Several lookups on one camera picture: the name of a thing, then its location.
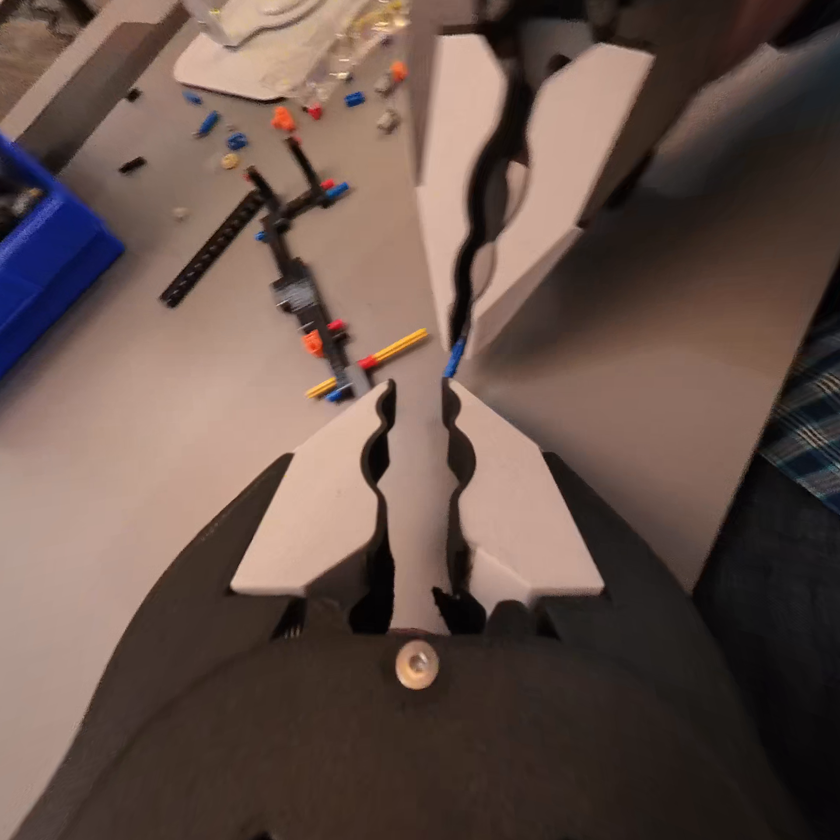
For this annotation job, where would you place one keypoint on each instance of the long yellow lego axle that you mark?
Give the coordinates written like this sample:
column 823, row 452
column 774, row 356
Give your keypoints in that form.
column 400, row 342

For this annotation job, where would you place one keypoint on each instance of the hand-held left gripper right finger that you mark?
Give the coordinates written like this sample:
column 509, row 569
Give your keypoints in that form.
column 525, row 525

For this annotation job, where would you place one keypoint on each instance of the long black lego beam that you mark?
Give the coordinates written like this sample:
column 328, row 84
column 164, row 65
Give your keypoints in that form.
column 210, row 253

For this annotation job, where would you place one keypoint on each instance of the person's plaid shirt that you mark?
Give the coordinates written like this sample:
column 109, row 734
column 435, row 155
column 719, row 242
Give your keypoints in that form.
column 810, row 426

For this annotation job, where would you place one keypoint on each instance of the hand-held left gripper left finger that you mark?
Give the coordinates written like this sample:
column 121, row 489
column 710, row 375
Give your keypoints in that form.
column 308, row 518

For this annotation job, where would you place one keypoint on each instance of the clear bags of lego parts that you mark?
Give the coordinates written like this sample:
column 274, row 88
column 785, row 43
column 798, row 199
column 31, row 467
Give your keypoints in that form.
column 16, row 197

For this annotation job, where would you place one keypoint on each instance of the small clear lego parts bag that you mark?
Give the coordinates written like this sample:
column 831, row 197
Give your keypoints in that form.
column 341, row 52

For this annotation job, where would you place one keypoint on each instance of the person's blue jeans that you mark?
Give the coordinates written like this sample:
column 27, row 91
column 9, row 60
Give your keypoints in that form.
column 774, row 623

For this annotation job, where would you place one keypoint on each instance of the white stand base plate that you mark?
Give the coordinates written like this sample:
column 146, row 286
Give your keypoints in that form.
column 216, row 72

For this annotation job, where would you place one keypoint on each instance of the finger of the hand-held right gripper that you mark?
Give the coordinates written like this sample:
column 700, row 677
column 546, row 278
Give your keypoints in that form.
column 453, row 131
column 584, row 131

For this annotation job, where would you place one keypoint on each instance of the black lego beam assembly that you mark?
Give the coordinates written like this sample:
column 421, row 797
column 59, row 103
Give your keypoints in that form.
column 295, row 289

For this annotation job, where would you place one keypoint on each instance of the blue plastic bin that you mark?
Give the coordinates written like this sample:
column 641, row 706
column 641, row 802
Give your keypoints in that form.
column 52, row 262

